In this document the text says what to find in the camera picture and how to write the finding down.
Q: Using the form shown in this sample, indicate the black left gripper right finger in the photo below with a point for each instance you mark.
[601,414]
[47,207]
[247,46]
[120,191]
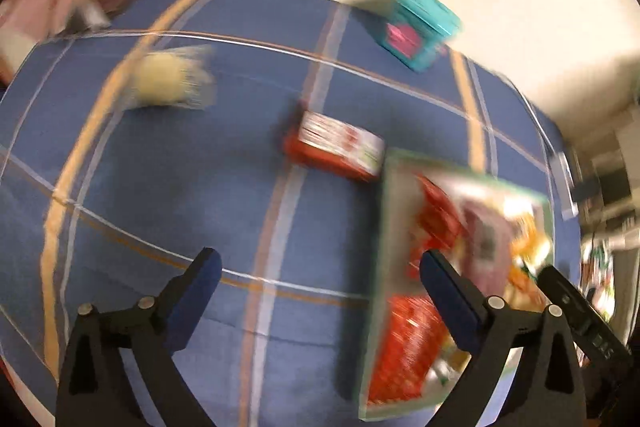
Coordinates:
[547,388]

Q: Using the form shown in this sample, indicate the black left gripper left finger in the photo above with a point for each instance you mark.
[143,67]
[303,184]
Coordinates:
[94,389]

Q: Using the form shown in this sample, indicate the orange swiss roll packet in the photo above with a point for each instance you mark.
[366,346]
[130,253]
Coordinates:
[529,251]

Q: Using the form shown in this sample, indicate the red patterned snack packet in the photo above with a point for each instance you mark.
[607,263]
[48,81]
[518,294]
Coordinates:
[414,336]

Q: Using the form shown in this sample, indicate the pink snack packet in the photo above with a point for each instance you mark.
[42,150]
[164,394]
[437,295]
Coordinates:
[487,238]

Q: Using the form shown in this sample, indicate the red crinkled snack packet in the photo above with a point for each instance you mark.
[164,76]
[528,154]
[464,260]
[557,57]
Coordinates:
[437,225]

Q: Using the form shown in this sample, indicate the white tray with green rim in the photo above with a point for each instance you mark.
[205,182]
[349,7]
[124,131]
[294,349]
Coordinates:
[401,201]

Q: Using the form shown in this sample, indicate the white power adapter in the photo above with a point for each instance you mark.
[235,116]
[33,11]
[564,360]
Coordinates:
[564,183]

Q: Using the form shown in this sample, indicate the blue plaid tablecloth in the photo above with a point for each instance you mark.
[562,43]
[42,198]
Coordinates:
[279,343]

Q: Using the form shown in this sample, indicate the clear-wrapped white bun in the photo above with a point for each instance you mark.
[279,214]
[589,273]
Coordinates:
[176,77]

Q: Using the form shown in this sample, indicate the teal toy house box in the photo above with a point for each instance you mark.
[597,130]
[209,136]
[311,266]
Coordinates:
[415,30]

